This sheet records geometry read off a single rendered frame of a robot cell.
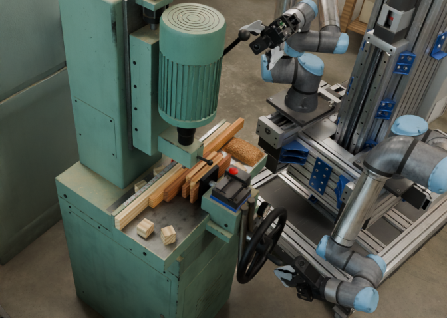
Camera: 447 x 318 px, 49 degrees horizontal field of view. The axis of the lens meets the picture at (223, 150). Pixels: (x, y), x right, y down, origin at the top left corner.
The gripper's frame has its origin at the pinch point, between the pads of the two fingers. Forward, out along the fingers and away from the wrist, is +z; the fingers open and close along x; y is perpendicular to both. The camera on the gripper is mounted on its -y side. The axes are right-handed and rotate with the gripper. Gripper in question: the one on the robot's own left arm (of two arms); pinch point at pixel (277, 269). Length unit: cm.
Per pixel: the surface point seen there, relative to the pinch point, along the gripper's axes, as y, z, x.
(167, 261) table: -29.6, 10.4, -29.6
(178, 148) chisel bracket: -52, 17, -4
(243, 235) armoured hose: -18.9, 3.9, -4.5
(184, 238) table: -31.0, 10.2, -21.0
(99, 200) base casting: -40, 48, -22
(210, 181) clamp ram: -37.7, 12.5, -1.1
